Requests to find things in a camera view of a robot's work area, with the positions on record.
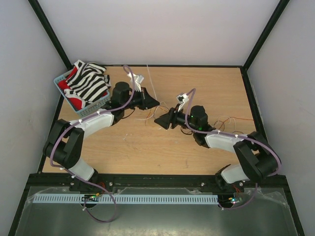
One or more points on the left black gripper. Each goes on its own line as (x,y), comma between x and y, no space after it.
(146,101)

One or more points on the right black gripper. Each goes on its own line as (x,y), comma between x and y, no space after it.
(164,120)

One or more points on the white zip tie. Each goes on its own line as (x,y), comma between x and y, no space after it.
(151,82)

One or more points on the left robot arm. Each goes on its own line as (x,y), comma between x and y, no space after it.
(64,143)

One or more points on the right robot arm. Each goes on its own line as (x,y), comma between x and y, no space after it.
(257,160)

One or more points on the zebra striped cloth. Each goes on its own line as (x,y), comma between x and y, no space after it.
(90,81)

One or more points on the blue plastic basket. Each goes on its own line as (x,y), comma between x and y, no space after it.
(89,107)

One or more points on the red cloth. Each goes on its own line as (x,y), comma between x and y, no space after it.
(76,101)

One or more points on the right green circuit board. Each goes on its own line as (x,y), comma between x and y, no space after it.
(235,200)

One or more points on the green circuit board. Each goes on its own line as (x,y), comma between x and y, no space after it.
(235,200)
(91,198)

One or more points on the left green circuit board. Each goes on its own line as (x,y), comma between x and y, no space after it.
(91,198)

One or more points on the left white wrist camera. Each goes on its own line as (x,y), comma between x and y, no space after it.
(138,79)

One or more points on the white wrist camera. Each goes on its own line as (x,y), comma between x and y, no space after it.
(138,79)
(182,99)

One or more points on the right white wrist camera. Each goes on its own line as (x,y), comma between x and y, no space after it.
(182,99)

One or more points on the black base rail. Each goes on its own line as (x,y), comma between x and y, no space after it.
(204,183)

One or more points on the light blue slotted cable duct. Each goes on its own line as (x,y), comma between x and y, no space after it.
(130,199)

